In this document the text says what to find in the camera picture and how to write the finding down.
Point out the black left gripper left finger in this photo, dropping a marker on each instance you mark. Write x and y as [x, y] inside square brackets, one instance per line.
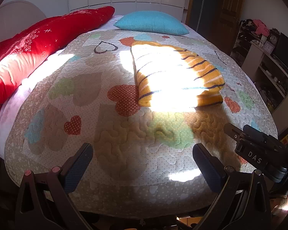
[43, 200]

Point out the red long bolster pillow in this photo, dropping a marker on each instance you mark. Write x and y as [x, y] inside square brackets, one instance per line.
[26, 51]

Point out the turquoise pillow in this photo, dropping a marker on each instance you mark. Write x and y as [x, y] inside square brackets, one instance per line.
[151, 21]

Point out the pink cloth on shelf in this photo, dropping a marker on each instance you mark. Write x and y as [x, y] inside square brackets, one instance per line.
[261, 29]

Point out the dark wooden door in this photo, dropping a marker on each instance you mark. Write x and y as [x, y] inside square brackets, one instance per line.
[225, 24]

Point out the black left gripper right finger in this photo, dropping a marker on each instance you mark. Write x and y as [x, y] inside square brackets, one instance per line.
[242, 201]

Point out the yellow striped knit sweater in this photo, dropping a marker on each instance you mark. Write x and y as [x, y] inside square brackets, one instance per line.
[168, 75]

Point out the dark round mantel clock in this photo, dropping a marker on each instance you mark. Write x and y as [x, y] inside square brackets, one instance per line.
[274, 36]

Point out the patchwork quilted bedspread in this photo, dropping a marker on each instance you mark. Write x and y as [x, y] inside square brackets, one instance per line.
[142, 164]

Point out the white open shelf unit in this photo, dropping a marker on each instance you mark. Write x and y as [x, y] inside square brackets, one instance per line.
[270, 77]

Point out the white headboard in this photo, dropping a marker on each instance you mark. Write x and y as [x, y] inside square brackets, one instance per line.
[16, 16]

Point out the pink alarm clock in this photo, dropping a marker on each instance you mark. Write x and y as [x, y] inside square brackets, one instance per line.
[268, 47]

